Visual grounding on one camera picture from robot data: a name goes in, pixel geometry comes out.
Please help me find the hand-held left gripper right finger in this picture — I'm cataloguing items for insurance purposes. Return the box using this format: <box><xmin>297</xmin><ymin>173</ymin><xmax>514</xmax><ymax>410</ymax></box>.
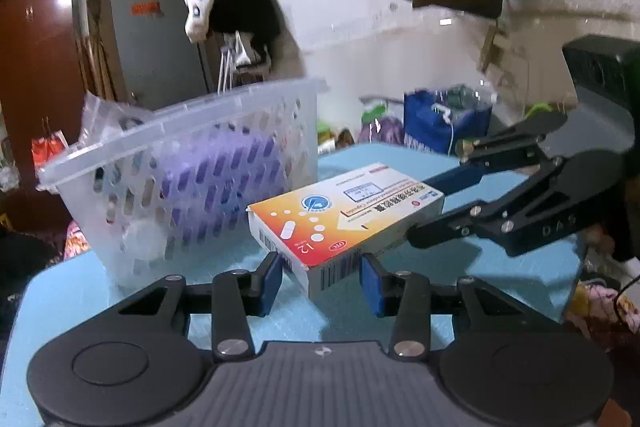
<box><xmin>359</xmin><ymin>254</ymin><xmax>538</xmax><ymax>362</ymax></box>

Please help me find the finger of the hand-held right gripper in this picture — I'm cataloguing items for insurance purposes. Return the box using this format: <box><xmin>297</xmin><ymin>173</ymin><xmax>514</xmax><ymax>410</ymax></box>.
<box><xmin>407</xmin><ymin>159</ymin><xmax>566</xmax><ymax>252</ymax></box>
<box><xmin>425</xmin><ymin>111</ymin><xmax>571</xmax><ymax>198</ymax></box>

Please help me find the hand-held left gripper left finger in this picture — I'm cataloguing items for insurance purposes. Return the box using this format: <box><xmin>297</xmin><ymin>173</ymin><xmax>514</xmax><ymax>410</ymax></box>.
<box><xmin>107</xmin><ymin>252</ymin><xmax>285</xmax><ymax>362</ymax></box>

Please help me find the white orange medicine box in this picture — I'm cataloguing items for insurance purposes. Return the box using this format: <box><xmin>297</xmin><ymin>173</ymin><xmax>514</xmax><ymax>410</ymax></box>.
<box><xmin>247</xmin><ymin>163</ymin><xmax>446</xmax><ymax>303</ymax></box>

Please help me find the large purple tissue pack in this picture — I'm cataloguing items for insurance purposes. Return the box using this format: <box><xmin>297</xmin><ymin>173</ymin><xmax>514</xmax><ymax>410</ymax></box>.
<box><xmin>150</xmin><ymin>127</ymin><xmax>281</xmax><ymax>248</ymax></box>

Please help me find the white plastic basket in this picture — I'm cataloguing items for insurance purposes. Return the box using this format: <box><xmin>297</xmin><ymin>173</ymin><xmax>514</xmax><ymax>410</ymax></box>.
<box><xmin>37</xmin><ymin>77</ymin><xmax>327</xmax><ymax>290</ymax></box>

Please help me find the white tissue pack clear wrap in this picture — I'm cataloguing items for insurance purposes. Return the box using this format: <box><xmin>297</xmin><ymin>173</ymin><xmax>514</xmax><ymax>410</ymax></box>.
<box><xmin>80</xmin><ymin>93</ymin><xmax>156</xmax><ymax>144</ymax></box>

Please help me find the blue tote bag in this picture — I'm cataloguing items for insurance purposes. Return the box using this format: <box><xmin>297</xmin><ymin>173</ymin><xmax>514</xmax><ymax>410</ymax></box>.
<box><xmin>404</xmin><ymin>88</ymin><xmax>493</xmax><ymax>155</ymax></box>

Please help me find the purple white bag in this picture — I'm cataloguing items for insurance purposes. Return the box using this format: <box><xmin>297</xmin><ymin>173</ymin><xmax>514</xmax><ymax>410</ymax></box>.
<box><xmin>357</xmin><ymin>114</ymin><xmax>405</xmax><ymax>145</ymax></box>

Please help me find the pink yellow crumpled cloth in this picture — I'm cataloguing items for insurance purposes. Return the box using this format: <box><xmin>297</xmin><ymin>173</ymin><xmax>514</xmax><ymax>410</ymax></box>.
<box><xmin>570</xmin><ymin>282</ymin><xmax>640</xmax><ymax>350</ymax></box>

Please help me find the yellow floral cloth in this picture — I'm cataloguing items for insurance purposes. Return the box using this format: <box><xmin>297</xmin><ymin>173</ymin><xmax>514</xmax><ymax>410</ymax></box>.
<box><xmin>64</xmin><ymin>221</ymin><xmax>92</xmax><ymax>259</ymax></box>

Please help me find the white metal folding rack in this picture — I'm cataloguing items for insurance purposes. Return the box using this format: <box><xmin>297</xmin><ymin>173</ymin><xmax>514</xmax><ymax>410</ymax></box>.
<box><xmin>217</xmin><ymin>32</ymin><xmax>251</xmax><ymax>94</ymax></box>

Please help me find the grey door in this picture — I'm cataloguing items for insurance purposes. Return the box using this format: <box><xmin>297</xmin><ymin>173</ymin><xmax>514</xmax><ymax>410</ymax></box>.
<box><xmin>87</xmin><ymin>0</ymin><xmax>216</xmax><ymax>108</ymax></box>

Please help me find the red bag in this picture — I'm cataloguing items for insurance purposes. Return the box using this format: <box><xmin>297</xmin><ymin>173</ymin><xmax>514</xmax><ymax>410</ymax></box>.
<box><xmin>31</xmin><ymin>134</ymin><xmax>66</xmax><ymax>172</ymax></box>

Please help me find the dark wooden wardrobe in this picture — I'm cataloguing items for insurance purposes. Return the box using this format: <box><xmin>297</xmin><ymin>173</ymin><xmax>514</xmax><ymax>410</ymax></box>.
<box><xmin>0</xmin><ymin>0</ymin><xmax>88</xmax><ymax>188</ymax></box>

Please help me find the white charging cable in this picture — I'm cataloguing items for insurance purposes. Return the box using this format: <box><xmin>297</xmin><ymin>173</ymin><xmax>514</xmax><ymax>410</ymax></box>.
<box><xmin>432</xmin><ymin>104</ymin><xmax>462</xmax><ymax>155</ymax></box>

